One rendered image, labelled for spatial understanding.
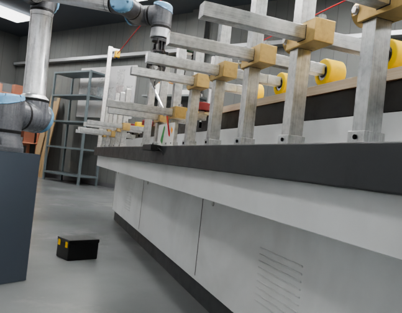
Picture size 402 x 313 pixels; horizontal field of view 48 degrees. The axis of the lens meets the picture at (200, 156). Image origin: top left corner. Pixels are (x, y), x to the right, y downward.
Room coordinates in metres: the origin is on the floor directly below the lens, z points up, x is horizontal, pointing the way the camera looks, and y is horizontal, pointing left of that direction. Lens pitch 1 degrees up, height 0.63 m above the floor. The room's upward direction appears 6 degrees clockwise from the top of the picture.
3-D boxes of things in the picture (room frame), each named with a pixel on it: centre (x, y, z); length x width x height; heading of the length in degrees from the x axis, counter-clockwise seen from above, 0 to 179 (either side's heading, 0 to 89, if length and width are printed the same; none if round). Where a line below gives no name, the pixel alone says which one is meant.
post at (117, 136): (3.38, 0.64, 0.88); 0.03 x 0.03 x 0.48; 20
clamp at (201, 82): (1.71, 0.04, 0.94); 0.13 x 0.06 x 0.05; 20
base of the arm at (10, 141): (2.10, 0.93, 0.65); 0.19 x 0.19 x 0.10
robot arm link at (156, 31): (2.04, 0.24, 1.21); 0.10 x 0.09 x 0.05; 110
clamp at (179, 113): (1.95, 0.12, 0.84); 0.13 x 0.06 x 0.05; 20
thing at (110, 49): (4.39, 0.96, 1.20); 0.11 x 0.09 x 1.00; 110
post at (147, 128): (2.45, 0.31, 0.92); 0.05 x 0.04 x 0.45; 20
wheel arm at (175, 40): (1.22, -0.12, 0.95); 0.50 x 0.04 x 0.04; 110
